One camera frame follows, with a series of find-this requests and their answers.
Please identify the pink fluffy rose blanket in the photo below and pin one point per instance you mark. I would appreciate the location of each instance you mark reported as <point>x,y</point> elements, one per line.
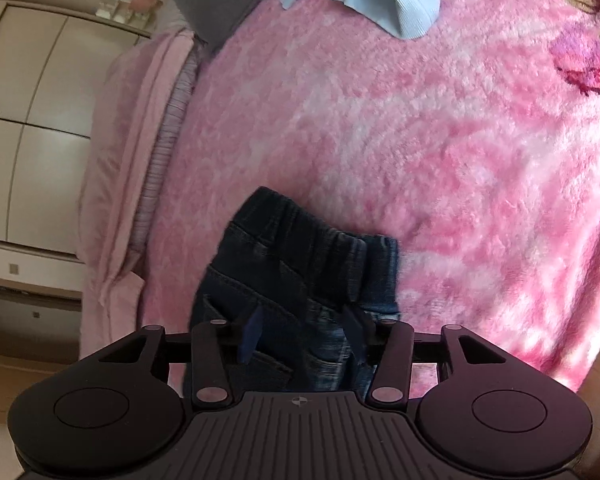
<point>380,135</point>

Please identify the pink pillow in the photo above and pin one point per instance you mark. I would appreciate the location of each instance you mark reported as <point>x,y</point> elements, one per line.
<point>125,170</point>

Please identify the small dark elastic-waist jeans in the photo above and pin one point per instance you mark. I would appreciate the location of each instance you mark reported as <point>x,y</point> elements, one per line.
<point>300,270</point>

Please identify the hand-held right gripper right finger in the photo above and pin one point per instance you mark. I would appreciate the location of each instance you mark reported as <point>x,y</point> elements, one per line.
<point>355,331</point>

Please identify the lilac striped bedding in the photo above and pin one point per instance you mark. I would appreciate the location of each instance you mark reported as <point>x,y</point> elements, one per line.
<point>167,120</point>

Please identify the cream wardrobe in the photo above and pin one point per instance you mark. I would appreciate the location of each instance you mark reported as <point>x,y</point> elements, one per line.
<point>30,110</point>

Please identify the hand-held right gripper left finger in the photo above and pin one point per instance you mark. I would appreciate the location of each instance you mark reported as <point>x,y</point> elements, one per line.
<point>250,335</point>

